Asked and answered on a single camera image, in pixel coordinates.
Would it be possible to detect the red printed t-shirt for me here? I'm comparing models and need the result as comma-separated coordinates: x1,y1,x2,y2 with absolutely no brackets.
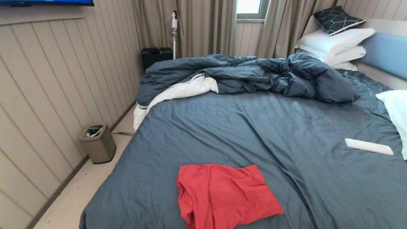
176,164,285,229

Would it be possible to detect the white blanket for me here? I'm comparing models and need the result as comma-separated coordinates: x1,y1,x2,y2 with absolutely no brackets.
134,74,219,131

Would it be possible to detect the bed with blue sheet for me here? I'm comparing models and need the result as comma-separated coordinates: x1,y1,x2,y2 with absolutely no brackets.
79,69,407,229

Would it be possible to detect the dark blue crumpled duvet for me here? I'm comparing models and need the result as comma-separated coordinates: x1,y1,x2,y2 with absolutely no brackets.
136,53,361,107

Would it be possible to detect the black suitcase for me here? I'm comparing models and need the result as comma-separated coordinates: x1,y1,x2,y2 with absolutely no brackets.
141,47,174,71

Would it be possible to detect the white stick vacuum cleaner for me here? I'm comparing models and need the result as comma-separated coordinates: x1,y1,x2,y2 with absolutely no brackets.
172,11,178,60

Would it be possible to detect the taupe trash bin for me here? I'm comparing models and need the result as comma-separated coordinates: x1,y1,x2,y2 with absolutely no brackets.
79,123,117,164

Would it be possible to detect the black plastic bin liner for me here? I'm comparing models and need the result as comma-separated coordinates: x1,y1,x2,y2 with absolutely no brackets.
86,126,104,138

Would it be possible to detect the large white pillow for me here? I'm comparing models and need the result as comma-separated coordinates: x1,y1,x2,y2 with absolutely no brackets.
296,28,376,60

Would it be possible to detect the dark geometric patterned cushion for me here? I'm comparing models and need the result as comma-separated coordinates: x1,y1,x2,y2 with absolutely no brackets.
313,6,366,36

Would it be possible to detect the white flat remote control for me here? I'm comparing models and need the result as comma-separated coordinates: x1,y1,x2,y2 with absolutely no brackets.
345,138,394,156

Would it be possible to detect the blue headboard cushion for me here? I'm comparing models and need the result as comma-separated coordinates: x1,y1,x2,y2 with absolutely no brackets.
359,32,407,80

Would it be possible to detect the window with grey frame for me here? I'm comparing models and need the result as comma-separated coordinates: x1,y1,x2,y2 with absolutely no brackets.
236,0,269,23

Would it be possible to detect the wall-mounted television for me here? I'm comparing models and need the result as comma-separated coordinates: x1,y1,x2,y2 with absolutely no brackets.
0,0,94,7

